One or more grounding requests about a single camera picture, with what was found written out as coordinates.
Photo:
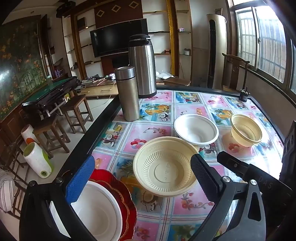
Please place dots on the barred window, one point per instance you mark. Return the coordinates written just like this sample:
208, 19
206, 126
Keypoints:
270, 46

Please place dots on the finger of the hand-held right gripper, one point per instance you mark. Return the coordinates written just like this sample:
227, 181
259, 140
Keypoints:
232, 163

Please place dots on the black flat-screen television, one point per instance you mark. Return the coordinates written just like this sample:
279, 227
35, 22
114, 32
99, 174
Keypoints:
115, 39

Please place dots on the small cream plastic bowl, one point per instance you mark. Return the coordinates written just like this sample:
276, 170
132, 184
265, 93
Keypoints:
246, 129

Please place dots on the green-topped mahjong table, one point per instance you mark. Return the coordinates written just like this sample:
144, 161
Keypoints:
53, 90

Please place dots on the black-framed dining table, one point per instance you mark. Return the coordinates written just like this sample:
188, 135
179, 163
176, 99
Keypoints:
97, 125

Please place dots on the printed fruit tablecloth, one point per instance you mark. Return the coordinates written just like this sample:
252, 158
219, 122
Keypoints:
159, 132

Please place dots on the large steel thermos jug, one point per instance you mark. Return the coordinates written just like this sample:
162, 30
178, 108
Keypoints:
143, 69

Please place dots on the white disposable bowl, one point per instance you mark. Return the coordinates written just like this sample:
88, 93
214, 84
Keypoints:
97, 215
196, 129

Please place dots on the white plastic bag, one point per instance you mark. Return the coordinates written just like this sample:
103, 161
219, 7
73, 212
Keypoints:
164, 75

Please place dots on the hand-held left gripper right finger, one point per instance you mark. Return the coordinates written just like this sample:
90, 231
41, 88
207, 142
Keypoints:
204, 178

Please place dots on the small black device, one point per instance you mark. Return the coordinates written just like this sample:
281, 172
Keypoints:
244, 95

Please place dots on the large fish tank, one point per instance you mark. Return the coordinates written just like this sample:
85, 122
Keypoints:
18, 64

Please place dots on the striped cushion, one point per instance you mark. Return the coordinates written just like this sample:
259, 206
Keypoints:
7, 190

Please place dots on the white green-rimmed container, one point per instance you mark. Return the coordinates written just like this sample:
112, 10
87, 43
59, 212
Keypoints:
37, 160

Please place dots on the wooden wall shelf unit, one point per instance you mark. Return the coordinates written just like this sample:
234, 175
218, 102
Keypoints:
171, 34

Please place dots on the low wooden television cabinet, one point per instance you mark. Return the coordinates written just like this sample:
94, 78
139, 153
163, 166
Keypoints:
104, 91

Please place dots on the white orange-rimmed container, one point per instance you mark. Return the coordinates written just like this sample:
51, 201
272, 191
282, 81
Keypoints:
27, 133

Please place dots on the slim steel thermos flask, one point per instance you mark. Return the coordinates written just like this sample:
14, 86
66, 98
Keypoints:
127, 97

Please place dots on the large cream plastic bowl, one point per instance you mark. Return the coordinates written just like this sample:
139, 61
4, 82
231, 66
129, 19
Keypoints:
161, 166

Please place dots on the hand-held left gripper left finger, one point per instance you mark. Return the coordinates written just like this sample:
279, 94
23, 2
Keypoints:
79, 178

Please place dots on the standing air conditioner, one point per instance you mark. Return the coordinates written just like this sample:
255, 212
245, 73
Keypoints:
219, 46

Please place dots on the wooden armchair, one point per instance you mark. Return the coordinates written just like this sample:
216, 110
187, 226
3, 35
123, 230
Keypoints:
231, 69

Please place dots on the brown wooden stool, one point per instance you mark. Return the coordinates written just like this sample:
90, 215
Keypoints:
44, 126
75, 100

